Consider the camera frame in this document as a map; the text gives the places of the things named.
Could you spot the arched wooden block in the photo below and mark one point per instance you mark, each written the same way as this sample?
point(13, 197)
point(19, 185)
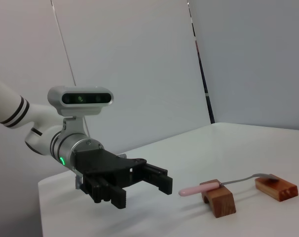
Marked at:
point(223, 202)

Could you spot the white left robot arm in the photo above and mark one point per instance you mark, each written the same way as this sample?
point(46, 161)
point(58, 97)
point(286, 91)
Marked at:
point(6, 103)

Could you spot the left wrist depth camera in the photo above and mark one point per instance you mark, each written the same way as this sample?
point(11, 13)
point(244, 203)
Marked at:
point(55, 98)

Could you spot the flat wooden block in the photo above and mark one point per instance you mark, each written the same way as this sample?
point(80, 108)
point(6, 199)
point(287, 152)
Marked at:
point(275, 190)

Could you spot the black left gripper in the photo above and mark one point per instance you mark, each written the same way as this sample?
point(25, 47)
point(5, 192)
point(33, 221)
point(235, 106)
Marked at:
point(102, 163)

